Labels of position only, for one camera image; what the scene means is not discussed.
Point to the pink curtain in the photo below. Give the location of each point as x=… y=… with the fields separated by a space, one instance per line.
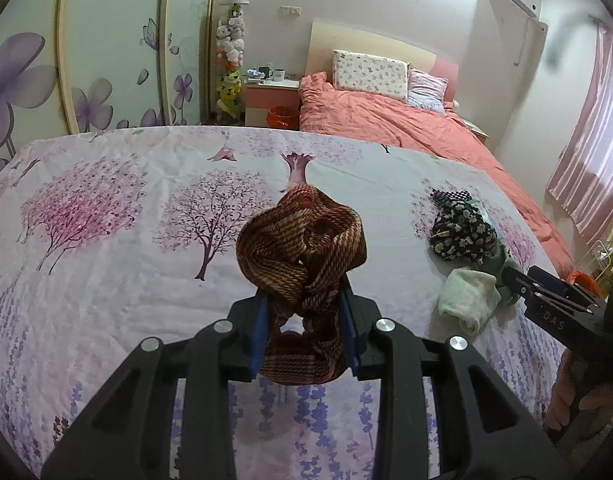
x=593 y=150

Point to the floral printed tablecloth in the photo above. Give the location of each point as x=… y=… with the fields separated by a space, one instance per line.
x=111 y=270

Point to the pink duvet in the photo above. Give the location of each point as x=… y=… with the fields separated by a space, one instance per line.
x=426 y=140

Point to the beige and pink headboard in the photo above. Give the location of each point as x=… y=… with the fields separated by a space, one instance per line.
x=366 y=42

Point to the wall socket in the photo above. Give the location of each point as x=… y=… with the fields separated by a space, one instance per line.
x=290 y=10

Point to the orange plastic basket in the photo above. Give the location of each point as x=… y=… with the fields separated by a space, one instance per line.
x=581 y=280

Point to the pink nightstand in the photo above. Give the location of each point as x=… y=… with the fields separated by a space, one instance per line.
x=266 y=97

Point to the light green sock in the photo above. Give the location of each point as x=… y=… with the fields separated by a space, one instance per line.
x=469 y=295

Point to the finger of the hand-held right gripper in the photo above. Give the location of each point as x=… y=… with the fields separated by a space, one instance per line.
x=551 y=280
x=521 y=282

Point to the green and yellow plush toy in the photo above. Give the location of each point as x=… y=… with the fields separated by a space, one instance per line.
x=229 y=92

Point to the white mug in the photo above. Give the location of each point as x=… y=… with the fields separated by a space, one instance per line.
x=278 y=76

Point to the brown striped scarf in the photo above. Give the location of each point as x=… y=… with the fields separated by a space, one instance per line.
x=296 y=240

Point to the hanging plush toys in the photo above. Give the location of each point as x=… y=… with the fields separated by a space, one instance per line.
x=231 y=40

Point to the flower printed wardrobe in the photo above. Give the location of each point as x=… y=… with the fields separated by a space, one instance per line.
x=101 y=50

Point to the wooden bedside table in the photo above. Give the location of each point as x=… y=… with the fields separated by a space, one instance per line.
x=476 y=131

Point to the white floral pillow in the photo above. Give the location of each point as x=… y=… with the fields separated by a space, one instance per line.
x=369 y=74

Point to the pink striped pillow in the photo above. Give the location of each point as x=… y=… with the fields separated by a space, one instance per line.
x=426 y=90

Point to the small red trash bin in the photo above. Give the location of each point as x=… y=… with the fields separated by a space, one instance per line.
x=281 y=117

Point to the dark green sock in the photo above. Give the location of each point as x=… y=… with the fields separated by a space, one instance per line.
x=501 y=260

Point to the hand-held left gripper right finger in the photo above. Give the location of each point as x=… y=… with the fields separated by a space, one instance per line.
x=347 y=332

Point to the person's right hand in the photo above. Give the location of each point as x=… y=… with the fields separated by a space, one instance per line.
x=563 y=395

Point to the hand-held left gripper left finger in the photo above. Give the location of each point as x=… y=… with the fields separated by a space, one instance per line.
x=260 y=325

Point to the black floral cloth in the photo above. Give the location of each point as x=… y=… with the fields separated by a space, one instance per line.
x=461 y=230

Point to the dark mug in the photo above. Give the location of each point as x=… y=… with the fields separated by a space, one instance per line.
x=264 y=72

